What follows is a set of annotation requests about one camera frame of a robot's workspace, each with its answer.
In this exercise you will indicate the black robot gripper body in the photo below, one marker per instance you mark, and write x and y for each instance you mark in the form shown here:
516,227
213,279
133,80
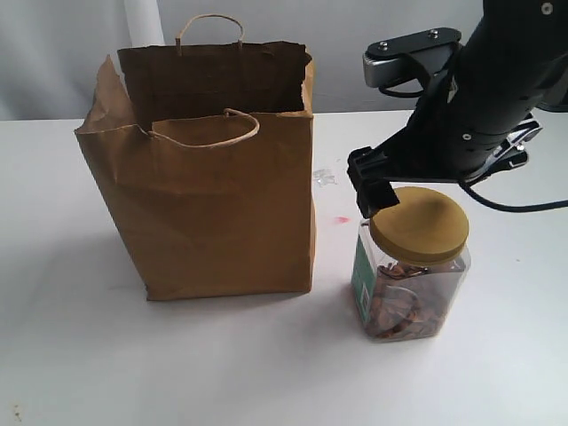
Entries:
471,122

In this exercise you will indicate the white cylindrical post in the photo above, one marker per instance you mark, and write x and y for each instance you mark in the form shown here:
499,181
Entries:
144,22

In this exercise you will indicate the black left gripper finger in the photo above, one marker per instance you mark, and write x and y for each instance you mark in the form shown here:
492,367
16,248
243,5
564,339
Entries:
366,170

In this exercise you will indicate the brown paper bag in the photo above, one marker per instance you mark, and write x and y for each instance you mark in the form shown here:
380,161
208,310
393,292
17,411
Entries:
203,157

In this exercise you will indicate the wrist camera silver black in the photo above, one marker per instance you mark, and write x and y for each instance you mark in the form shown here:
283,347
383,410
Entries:
417,56

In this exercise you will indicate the clear plastic scrap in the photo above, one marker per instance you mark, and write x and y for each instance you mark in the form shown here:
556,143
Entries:
323,177

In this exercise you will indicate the yellow-lidded plastic jar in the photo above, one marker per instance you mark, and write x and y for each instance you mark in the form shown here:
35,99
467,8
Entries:
409,263

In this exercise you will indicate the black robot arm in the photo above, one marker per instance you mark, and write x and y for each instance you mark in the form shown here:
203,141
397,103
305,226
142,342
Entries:
534,30

